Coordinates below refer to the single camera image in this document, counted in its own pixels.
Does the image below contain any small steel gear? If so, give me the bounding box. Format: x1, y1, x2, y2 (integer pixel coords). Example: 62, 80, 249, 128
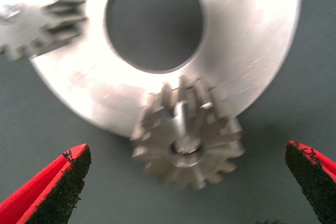
0, 0, 89, 62
255, 218, 283, 224

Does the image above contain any round metal plate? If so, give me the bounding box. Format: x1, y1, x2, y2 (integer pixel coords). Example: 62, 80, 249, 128
28, 0, 302, 138

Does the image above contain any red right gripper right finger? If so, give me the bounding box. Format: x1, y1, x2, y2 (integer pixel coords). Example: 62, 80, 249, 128
285, 140, 336, 224

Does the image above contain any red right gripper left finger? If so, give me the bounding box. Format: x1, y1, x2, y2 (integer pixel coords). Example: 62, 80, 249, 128
0, 143, 92, 224

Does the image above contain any dark grey table cloth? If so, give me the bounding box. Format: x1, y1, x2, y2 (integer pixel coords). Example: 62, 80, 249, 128
0, 0, 336, 224

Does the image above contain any large steel gear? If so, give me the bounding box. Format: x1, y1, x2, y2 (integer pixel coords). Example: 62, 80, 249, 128
130, 76, 246, 190

